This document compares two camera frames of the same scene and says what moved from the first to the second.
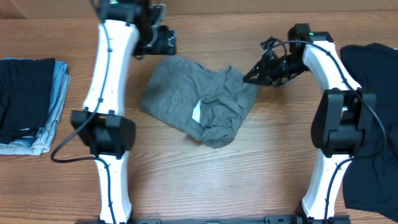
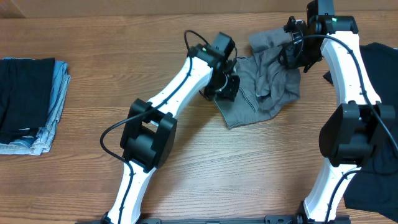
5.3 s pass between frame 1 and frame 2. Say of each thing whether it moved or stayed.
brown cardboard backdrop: stayed
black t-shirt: stayed
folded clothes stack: stayed
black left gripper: moved
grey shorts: moved
